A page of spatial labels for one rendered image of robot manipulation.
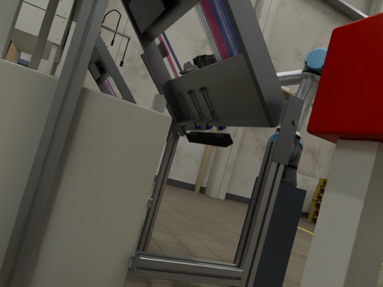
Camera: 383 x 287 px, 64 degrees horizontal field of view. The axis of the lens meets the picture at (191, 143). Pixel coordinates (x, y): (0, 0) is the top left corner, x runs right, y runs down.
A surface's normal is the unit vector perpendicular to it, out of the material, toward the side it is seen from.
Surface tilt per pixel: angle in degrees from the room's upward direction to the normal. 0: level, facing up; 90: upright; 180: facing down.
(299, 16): 90
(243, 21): 90
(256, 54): 90
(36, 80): 90
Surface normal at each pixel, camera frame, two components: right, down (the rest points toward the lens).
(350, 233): -0.87, -0.27
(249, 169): 0.39, 0.06
